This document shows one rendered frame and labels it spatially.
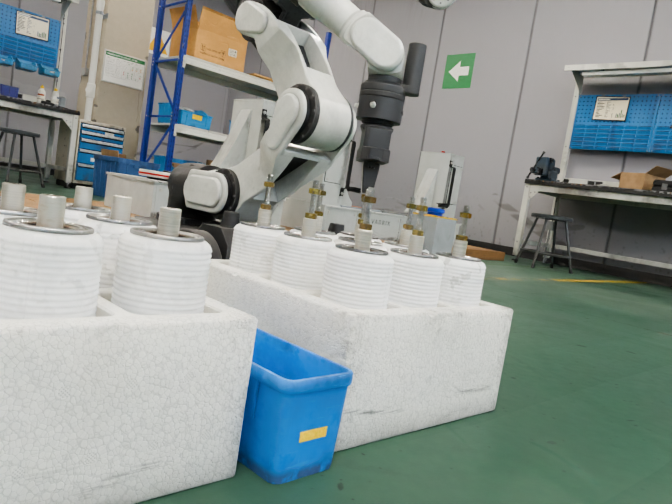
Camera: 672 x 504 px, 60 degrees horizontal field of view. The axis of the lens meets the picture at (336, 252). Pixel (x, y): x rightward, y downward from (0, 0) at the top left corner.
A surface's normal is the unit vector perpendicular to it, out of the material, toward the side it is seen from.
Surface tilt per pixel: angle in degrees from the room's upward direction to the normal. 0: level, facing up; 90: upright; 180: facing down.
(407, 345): 90
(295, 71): 90
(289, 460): 92
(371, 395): 90
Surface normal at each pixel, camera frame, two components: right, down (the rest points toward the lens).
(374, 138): 0.06, 0.11
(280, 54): -0.55, 0.36
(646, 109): -0.71, -0.04
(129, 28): 0.69, 0.18
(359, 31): -0.17, 0.07
